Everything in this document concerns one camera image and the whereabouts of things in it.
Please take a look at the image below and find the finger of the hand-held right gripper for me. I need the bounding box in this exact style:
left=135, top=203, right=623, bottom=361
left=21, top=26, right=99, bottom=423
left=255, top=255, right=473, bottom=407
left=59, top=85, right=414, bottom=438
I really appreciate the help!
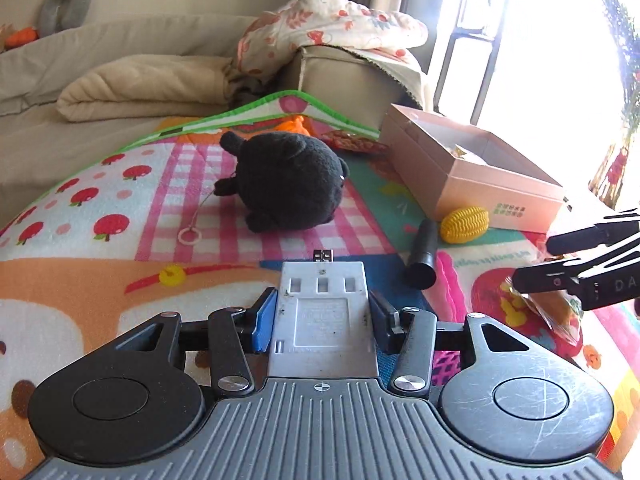
left=546, top=209, right=640, bottom=257
left=513, top=240, right=640, bottom=294

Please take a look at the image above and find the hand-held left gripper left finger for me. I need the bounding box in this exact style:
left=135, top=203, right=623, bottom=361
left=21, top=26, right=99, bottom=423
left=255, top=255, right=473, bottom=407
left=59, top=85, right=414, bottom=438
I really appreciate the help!
left=107, top=287, right=279, bottom=396

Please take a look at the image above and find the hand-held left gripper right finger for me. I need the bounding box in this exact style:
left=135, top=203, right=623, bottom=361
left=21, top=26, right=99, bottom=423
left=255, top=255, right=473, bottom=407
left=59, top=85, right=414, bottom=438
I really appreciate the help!
left=369, top=290, right=555, bottom=396

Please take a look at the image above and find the yellow bread packet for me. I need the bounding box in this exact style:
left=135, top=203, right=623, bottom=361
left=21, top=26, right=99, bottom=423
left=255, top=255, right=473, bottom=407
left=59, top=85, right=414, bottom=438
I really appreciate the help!
left=505, top=280, right=586, bottom=346

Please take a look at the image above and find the white plug-in adapter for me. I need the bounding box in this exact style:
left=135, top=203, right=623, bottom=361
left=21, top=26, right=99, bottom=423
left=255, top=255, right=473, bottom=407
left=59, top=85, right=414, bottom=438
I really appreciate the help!
left=267, top=249, right=381, bottom=380

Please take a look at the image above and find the black cylinder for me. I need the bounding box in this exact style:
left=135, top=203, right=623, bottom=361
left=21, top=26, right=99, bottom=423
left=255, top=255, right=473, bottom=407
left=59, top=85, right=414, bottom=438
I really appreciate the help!
left=406, top=218, right=438, bottom=289

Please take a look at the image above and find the black plush toy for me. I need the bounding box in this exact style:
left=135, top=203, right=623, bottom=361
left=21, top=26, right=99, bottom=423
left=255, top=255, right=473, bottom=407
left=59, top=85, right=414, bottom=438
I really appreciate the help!
left=179, top=130, right=351, bottom=245

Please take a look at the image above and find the pink cardboard box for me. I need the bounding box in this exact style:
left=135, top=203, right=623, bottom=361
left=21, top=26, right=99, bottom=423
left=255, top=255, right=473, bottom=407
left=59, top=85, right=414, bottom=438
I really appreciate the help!
left=378, top=103, right=566, bottom=234

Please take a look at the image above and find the yellow corn toy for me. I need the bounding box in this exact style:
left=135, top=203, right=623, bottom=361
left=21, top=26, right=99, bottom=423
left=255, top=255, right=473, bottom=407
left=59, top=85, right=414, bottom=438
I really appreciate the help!
left=439, top=205, right=489, bottom=245

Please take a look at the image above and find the green leafy plant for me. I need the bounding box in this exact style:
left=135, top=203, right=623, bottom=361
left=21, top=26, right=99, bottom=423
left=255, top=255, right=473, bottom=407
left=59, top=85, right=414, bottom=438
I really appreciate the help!
left=589, top=0, right=640, bottom=207

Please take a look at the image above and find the colourful play mat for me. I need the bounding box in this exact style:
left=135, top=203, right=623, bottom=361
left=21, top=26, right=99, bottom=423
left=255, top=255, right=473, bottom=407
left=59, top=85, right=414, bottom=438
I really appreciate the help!
left=0, top=90, right=640, bottom=480

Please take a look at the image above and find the red snack packet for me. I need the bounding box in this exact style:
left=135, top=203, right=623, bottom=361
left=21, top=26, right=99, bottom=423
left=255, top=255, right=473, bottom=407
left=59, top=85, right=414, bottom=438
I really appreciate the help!
left=320, top=129, right=390, bottom=154

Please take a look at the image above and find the small orange toy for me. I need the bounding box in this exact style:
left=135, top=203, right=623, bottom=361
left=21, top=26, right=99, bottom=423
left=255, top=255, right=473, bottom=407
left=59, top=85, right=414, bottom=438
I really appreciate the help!
left=274, top=114, right=312, bottom=137

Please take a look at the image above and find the folded beige blanket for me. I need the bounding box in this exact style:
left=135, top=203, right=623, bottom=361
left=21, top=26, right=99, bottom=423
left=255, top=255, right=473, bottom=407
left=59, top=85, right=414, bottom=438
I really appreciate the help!
left=56, top=54, right=238, bottom=122

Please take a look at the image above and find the floral blanket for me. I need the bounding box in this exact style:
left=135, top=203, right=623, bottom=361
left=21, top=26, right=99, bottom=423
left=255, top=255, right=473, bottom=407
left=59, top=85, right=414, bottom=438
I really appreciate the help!
left=236, top=0, right=429, bottom=86

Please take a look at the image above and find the beige sofa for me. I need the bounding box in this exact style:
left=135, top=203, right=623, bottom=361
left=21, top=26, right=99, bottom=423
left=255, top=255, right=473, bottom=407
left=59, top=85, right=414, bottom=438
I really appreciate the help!
left=0, top=12, right=431, bottom=221

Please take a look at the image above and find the grey neck pillow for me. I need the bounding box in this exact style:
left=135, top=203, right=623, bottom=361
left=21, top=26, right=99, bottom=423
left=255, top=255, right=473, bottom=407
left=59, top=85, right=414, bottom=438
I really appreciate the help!
left=39, top=0, right=93, bottom=38

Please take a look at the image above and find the orange plush toy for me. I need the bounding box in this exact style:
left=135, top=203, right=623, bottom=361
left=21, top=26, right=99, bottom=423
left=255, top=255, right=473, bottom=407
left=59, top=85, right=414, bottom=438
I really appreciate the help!
left=4, top=25, right=40, bottom=51

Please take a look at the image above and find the dark window frame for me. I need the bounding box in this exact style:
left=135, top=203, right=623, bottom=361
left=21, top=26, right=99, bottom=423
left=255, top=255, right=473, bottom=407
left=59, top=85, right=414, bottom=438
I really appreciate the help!
left=434, top=0, right=512, bottom=126

